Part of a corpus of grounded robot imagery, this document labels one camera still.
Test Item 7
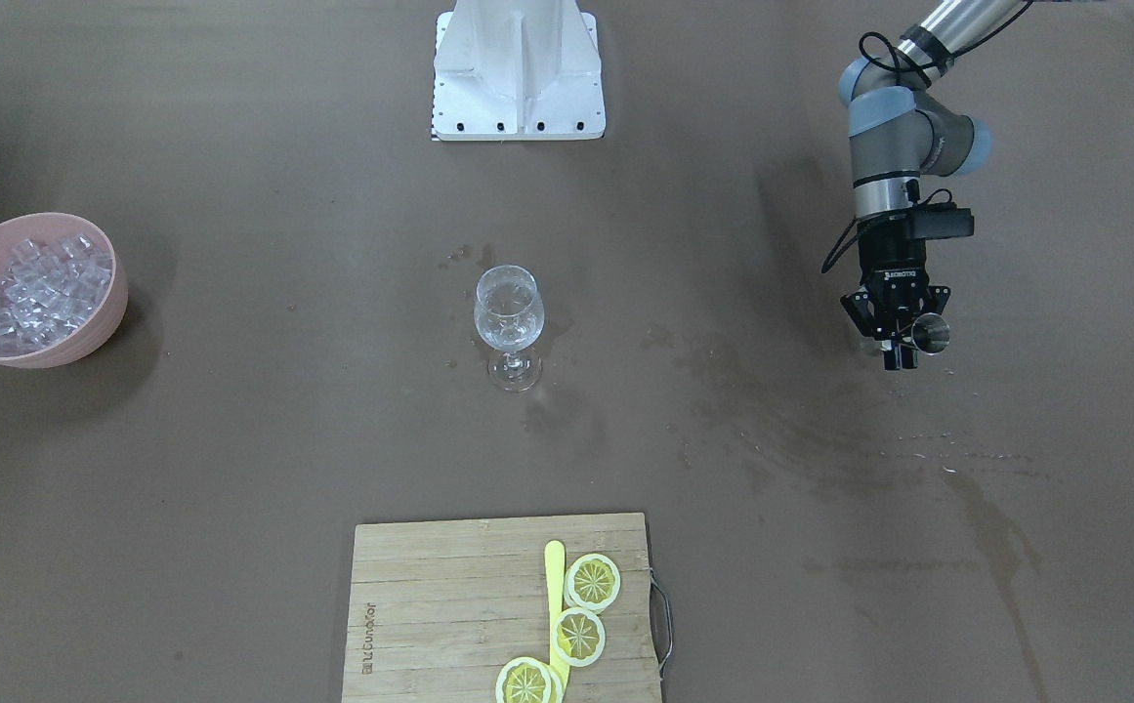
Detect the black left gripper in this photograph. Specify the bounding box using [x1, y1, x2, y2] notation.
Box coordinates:
[840, 218, 951, 342]

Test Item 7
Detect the steel measuring jigger cup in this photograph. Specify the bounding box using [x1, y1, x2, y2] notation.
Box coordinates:
[897, 312, 953, 355]

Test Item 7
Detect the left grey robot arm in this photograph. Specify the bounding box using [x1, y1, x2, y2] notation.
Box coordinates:
[826, 1, 1029, 369]

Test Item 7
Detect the clear wine glass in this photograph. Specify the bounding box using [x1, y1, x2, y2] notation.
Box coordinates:
[473, 266, 545, 393]

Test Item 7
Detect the clear ice cubes pile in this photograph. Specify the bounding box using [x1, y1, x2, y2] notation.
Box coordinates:
[0, 234, 115, 357]

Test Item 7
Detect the yellow plastic knife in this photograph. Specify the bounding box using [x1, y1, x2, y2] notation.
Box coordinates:
[543, 540, 569, 691]

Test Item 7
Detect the middle lemon slice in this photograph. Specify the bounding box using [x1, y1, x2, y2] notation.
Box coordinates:
[550, 605, 608, 668]

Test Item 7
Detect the lemon slice under top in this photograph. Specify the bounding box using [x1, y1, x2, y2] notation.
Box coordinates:
[545, 664, 564, 703]

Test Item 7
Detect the bamboo cutting board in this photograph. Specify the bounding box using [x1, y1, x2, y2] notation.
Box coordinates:
[342, 513, 663, 702]

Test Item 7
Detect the pink bowl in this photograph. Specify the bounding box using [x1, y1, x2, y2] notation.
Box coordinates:
[0, 212, 129, 369]

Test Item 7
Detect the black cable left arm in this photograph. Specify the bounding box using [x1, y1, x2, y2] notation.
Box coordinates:
[821, 31, 948, 274]

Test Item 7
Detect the lemon slice near handle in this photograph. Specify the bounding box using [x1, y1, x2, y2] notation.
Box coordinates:
[564, 553, 623, 615]

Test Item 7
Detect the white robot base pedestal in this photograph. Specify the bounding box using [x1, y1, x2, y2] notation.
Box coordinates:
[430, 1, 607, 143]

